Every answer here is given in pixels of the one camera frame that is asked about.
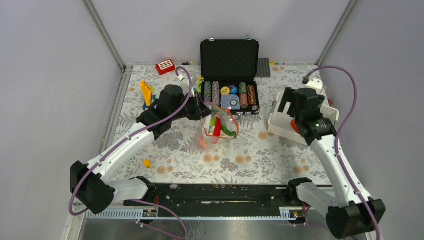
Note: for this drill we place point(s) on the small yellow toy piece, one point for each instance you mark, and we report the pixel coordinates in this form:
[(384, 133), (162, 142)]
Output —
[(147, 163)]

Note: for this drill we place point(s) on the green chili pepper toy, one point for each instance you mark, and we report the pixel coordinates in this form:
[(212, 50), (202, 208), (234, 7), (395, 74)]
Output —
[(229, 132)]

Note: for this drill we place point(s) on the clear zip top bag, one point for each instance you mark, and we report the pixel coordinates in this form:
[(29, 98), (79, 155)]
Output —
[(206, 132)]

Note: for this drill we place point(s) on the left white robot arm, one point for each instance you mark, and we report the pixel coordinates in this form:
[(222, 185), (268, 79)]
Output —
[(93, 183)]

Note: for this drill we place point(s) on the red white toy block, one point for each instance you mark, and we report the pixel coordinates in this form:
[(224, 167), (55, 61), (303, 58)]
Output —
[(165, 67)]

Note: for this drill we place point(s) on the white plastic basket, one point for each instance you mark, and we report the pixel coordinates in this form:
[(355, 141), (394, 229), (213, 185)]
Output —
[(280, 123)]

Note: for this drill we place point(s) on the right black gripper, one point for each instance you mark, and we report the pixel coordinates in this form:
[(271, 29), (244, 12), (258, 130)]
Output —
[(290, 96)]

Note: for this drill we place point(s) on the grey lego baseplate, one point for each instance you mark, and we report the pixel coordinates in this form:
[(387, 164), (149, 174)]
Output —
[(263, 68)]

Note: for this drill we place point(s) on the yellow toy block cart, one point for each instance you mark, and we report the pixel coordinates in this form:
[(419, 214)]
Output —
[(147, 93)]

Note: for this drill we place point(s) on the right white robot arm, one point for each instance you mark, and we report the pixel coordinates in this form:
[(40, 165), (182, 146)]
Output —
[(352, 210)]

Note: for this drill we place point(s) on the orange peach toy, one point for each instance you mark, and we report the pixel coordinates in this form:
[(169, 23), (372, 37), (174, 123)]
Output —
[(203, 144)]

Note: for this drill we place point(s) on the black mounting base plate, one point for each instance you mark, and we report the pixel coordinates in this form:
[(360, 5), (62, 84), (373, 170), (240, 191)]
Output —
[(222, 200)]

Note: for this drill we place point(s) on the black poker chip case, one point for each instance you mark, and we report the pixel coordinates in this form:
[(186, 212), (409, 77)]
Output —
[(231, 62)]

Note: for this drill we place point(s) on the red chili pepper toy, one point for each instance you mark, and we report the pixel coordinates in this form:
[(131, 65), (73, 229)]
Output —
[(218, 128)]

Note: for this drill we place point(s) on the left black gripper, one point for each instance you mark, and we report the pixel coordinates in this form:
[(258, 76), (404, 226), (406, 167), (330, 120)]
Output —
[(200, 109)]

